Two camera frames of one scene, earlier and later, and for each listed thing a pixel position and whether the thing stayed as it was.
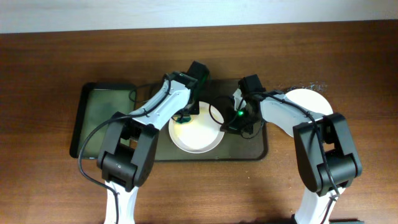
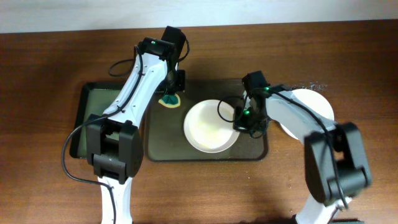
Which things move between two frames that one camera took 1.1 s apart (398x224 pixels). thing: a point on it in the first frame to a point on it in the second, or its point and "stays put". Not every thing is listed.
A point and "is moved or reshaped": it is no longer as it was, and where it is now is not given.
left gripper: [196, 111] to [181, 86]
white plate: [311, 100] stays put
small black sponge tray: [97, 102] stays put
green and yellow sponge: [183, 119] is moved or reshaped
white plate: [199, 135] is moved or reshaped
